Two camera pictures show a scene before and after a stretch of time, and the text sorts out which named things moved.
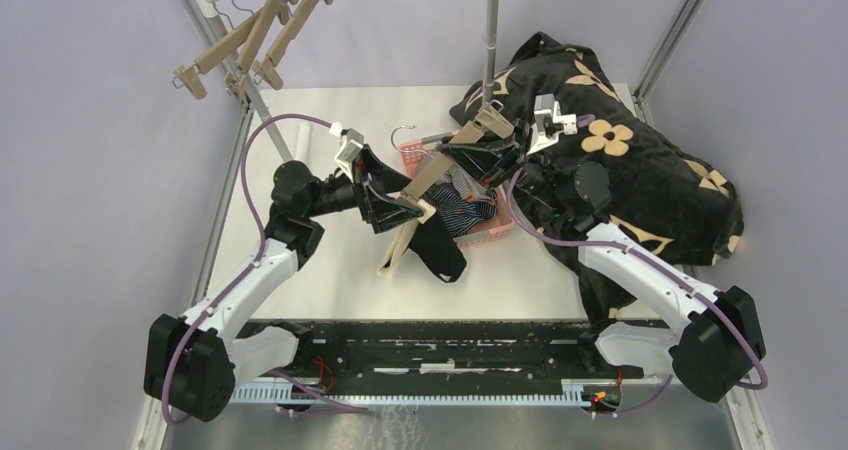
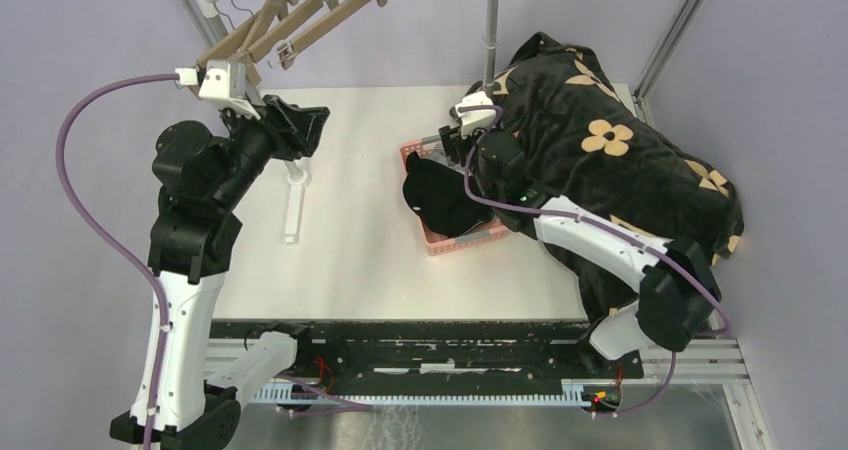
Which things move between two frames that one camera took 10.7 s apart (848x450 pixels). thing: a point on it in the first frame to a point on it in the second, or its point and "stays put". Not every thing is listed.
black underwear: x=434 y=245 to x=438 y=195
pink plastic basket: x=414 y=152 stays put
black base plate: x=454 y=353 stays put
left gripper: x=373 y=196 to x=294 y=130
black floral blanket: x=590 y=161 stays put
